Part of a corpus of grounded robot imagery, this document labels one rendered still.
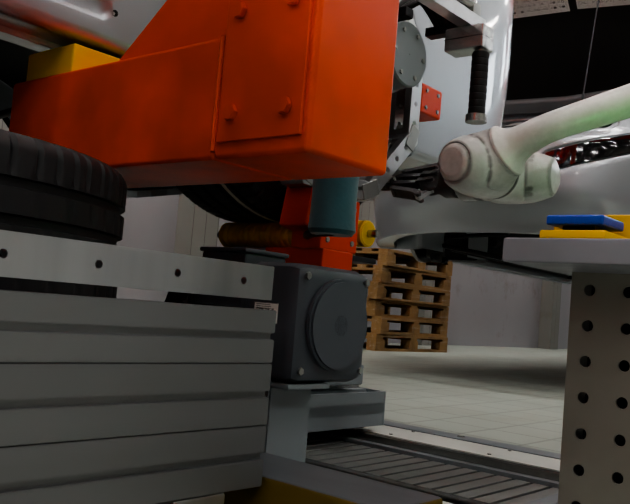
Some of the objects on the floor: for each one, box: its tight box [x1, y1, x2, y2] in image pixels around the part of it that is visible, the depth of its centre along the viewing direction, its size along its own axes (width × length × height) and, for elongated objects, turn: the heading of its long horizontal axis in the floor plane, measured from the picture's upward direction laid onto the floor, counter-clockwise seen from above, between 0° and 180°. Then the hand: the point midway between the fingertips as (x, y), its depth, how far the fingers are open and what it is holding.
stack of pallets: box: [351, 248, 453, 353], centre depth 785 cm, size 129×88×92 cm
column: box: [558, 272, 630, 504], centre depth 106 cm, size 10×10×42 cm
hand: (383, 183), depth 184 cm, fingers closed, pressing on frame
